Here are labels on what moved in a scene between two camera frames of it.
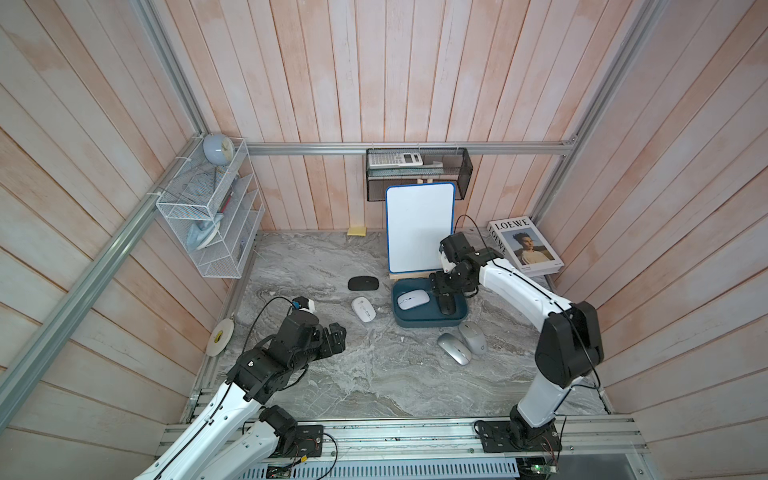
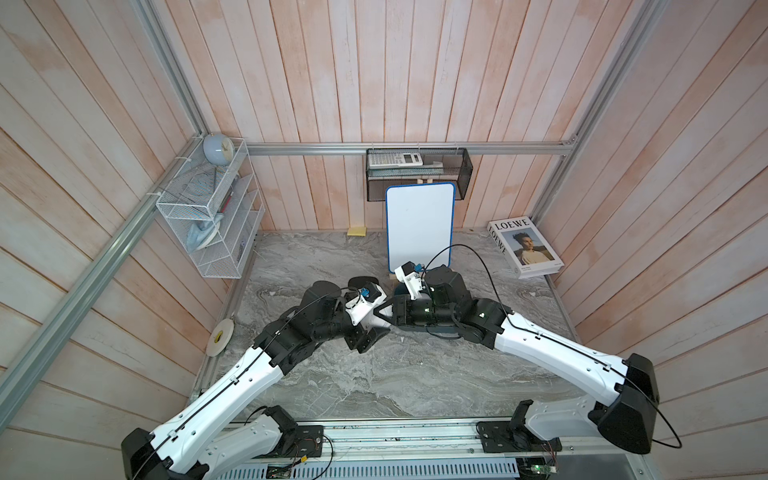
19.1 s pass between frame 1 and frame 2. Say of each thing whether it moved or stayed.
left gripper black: moved
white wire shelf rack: stayed
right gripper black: moved
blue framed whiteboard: stayed
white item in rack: stayed
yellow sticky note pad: stayed
